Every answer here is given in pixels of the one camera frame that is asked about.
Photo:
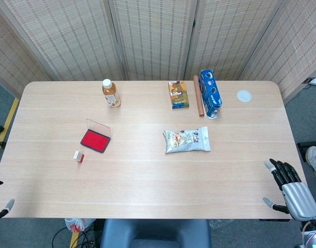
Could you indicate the left five-finger robot hand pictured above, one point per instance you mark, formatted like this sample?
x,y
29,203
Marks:
x,y
8,205

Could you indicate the woven folding screen panel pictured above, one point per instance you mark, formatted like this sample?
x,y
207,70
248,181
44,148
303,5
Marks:
x,y
157,38
7,59
232,33
69,38
297,51

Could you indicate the red ink pad clear lid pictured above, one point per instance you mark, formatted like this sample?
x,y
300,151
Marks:
x,y
95,140

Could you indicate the white sneaker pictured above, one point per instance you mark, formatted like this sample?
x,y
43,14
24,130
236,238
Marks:
x,y
315,161

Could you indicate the blue cookie box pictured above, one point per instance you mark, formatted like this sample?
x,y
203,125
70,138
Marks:
x,y
211,93

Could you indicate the silver nut snack bag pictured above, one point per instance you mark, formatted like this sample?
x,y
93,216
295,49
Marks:
x,y
186,139

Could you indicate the black equipment base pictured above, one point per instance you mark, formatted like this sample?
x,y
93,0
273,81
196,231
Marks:
x,y
303,147

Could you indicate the yellow tea drink bottle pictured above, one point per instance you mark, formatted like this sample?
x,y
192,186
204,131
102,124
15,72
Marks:
x,y
111,96

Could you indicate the right five-finger robot hand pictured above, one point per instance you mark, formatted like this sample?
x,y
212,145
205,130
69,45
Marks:
x,y
298,199

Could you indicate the white power strip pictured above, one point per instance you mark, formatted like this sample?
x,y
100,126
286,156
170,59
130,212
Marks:
x,y
315,81

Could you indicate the wooden rolling pin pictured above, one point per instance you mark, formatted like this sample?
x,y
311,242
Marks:
x,y
198,95

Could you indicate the white red stamp block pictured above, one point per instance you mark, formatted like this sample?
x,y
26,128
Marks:
x,y
79,156

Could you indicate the orange blue snack box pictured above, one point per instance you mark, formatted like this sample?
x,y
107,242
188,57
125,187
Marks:
x,y
179,95

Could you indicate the red white plastic bag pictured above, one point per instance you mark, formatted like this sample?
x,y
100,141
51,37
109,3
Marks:
x,y
75,224

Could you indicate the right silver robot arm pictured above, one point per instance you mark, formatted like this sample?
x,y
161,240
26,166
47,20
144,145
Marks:
x,y
313,236

